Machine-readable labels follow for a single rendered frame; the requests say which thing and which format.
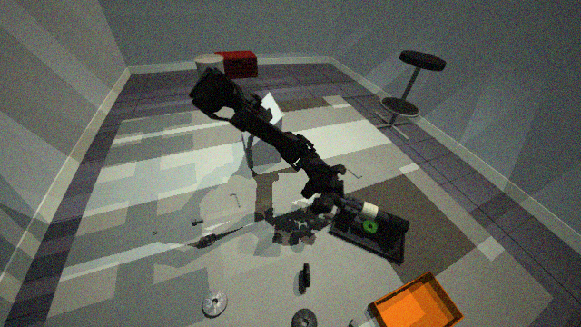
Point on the green ring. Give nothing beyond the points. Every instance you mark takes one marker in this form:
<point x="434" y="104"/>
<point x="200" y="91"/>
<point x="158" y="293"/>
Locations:
<point x="365" y="227"/>

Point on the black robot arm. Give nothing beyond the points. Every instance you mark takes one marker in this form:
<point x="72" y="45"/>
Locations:
<point x="214" y="90"/>

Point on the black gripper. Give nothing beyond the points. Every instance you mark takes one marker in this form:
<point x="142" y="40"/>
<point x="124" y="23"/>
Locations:
<point x="331" y="193"/>

